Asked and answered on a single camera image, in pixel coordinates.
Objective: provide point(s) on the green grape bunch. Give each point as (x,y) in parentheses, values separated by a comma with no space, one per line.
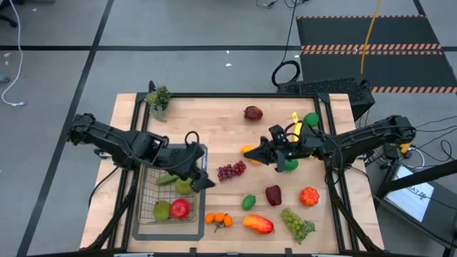
(295,224)

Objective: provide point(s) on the light green lime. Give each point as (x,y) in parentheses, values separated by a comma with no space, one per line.
(248,202)

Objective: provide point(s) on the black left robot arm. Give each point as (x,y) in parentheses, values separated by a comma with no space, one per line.
(107,139)

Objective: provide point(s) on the yellow mango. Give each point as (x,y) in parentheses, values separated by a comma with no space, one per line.
(246,148)

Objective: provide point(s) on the dark red bell pepper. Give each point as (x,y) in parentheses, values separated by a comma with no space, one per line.
(273,195)

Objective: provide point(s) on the black computer case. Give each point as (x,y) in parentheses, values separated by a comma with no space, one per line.
(328,91)

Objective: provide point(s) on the red grape bunch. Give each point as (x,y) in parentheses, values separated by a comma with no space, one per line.
(232,171)

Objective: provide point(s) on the red orange mango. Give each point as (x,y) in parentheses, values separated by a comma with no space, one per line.
(258,224)

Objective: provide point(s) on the green cucumber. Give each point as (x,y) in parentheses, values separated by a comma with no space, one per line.
(167,179)

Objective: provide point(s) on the small potted green plant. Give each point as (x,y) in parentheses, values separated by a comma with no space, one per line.
(158,101)

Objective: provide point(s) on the olive green apple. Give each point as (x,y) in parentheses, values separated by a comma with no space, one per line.
(161,210)

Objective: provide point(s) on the bright red apple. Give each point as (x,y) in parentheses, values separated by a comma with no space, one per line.
(180,208)

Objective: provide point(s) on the black metal table frame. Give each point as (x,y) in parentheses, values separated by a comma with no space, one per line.
(228,95)

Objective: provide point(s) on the small orange pumpkin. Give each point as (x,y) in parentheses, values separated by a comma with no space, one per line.
(309,196)

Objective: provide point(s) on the grey rectangular mat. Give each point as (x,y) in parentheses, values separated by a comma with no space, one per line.
(168,233)

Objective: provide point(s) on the black striped floor mat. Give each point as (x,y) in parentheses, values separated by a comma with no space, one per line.
(357,32)

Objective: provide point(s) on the dark green lime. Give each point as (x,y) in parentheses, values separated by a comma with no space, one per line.
(292,165)
(311,119)

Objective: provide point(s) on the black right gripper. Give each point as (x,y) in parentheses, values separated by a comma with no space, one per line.
(303,148)

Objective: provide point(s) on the dark red apple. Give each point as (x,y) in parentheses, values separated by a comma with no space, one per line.
(253,113)

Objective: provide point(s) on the black office chair base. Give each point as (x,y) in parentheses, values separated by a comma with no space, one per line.
(7,19)

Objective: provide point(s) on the black metal beam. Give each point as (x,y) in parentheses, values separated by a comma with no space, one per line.
(421,176)

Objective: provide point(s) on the orange cluster with leaves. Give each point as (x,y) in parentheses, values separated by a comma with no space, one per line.
(218,218)

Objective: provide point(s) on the green pear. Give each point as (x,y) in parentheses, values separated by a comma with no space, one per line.
(184,186)

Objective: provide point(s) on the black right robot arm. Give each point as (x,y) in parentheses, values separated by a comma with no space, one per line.
(367,139)

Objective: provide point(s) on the yellow banana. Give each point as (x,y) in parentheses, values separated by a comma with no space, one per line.
(296,126)

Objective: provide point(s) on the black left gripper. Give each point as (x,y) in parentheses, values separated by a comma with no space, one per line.
(182,160)

